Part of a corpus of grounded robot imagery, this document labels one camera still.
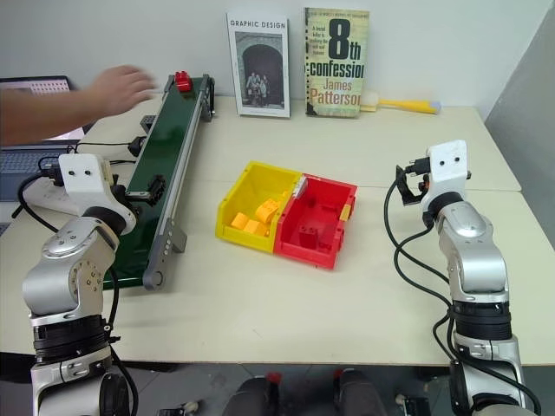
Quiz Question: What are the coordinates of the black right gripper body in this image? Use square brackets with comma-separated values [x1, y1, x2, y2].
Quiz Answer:
[406, 157, 432, 196]

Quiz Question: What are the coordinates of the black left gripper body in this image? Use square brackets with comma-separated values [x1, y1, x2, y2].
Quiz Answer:
[108, 172, 151, 210]

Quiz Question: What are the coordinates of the green conveyor belt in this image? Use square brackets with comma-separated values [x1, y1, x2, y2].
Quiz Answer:
[101, 73, 217, 290]

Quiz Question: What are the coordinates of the person's bare hand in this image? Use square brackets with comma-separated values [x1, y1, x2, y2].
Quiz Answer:
[83, 64, 160, 119]

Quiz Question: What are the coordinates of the yellow brush with white sponge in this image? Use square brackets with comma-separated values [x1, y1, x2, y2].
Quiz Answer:
[360, 88, 443, 116]

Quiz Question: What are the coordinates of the white power strip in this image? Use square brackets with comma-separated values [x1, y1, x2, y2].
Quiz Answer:
[20, 176, 82, 214]

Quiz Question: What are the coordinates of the yellow plastic bin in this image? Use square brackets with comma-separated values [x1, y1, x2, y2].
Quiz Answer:
[214, 159, 304, 255]

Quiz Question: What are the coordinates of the red plastic bin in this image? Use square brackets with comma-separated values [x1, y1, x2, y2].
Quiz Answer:
[272, 173, 360, 271]

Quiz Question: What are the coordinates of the grey laptop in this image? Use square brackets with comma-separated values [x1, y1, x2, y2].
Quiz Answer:
[0, 75, 97, 203]

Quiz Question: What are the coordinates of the white graphic design book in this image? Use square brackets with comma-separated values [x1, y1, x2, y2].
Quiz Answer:
[225, 11, 292, 119]

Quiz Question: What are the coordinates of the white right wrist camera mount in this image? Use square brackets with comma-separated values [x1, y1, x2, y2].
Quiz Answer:
[422, 140, 473, 205]

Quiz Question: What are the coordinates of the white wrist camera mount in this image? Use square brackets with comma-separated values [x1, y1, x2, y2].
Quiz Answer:
[422, 140, 473, 205]
[57, 153, 110, 205]

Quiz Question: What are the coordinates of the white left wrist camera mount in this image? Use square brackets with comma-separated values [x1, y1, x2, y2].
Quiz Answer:
[57, 153, 110, 205]

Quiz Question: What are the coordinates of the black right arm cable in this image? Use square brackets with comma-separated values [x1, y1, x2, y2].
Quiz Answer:
[383, 179, 543, 416]

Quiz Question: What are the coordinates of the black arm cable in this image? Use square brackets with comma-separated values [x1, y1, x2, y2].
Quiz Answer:
[10, 156, 140, 416]
[383, 179, 543, 416]

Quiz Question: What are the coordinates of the thin black table cable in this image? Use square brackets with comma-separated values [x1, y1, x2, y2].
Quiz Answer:
[64, 140, 138, 166]

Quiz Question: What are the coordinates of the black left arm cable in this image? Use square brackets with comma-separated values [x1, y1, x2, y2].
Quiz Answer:
[10, 156, 140, 416]

